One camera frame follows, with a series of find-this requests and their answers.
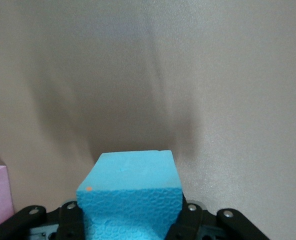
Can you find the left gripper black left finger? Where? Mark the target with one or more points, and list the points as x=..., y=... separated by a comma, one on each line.
x=71, y=220

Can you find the cyan foam cube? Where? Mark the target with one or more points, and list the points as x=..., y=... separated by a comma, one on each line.
x=130, y=190

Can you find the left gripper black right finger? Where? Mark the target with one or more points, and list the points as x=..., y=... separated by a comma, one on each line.
x=187, y=220

